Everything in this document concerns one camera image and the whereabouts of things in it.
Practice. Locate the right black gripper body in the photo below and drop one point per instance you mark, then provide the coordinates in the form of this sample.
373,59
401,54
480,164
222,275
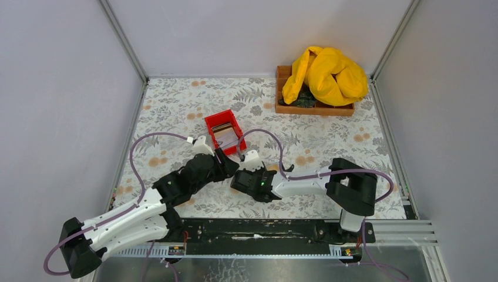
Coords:
241,180

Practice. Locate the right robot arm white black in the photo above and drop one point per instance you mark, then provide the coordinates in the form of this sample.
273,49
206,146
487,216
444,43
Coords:
347,184

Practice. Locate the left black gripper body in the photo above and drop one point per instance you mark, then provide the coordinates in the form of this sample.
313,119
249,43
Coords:
224,166

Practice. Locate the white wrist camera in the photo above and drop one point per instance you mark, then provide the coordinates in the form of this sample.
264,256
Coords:
252,162
199,146

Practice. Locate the yellow cloth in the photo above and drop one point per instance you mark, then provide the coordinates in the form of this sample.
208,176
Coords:
332,78

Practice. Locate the dark green object in tray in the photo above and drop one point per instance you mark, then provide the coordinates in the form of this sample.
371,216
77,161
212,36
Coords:
305,99

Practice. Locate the floral table mat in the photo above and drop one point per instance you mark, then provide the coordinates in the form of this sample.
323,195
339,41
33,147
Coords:
173,115

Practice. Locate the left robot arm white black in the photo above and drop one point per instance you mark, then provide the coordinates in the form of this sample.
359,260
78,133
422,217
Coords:
85,245

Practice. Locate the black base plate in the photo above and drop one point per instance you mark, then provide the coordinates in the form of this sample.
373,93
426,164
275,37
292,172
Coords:
265,237

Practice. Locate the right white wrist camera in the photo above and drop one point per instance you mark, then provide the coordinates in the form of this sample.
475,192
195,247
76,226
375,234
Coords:
252,162

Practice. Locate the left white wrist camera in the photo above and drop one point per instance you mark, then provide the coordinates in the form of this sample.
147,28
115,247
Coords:
199,146

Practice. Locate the wooden tray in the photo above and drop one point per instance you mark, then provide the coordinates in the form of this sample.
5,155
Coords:
319,108

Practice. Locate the red plastic bin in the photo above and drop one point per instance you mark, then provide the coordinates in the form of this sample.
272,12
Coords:
221,118

